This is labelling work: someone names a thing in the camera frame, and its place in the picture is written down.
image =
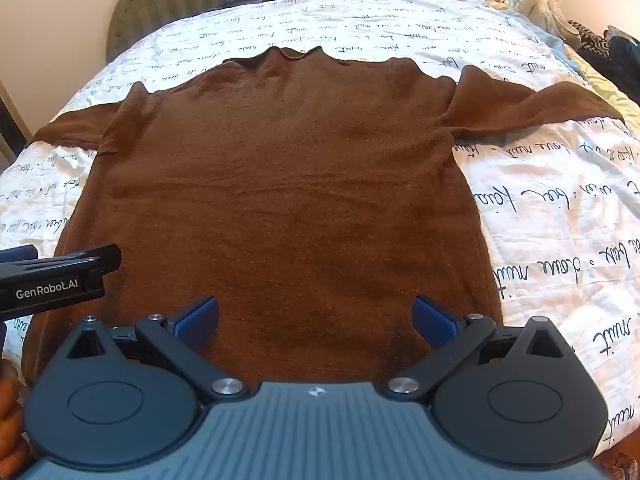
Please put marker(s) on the brown knit sweater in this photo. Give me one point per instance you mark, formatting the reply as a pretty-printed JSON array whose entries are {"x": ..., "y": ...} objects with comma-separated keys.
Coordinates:
[{"x": 280, "y": 185}]

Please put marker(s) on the dark patterned clothes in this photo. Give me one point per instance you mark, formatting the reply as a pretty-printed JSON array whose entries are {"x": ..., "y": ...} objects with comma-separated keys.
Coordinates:
[{"x": 617, "y": 55}]

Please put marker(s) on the pale yellow cloth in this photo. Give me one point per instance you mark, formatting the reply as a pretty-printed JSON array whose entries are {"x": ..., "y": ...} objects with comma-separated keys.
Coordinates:
[{"x": 600, "y": 77}]

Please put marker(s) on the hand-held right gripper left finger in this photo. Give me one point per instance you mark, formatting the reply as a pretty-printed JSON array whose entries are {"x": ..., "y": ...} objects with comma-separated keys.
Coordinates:
[{"x": 192, "y": 322}]

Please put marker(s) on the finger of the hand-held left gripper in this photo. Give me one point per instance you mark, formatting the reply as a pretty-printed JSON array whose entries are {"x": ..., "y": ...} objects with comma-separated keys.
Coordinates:
[
  {"x": 100, "y": 260},
  {"x": 20, "y": 254}
]

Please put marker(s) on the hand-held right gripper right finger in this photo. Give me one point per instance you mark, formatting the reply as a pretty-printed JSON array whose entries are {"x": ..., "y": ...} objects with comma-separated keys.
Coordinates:
[{"x": 435, "y": 322}]

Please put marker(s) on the white script printed blanket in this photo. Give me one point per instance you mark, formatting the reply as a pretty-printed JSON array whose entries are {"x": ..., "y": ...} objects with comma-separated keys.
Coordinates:
[{"x": 550, "y": 210}]

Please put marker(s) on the person's left hand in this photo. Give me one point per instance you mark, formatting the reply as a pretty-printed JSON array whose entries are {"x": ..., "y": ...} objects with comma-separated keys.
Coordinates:
[{"x": 7, "y": 410}]

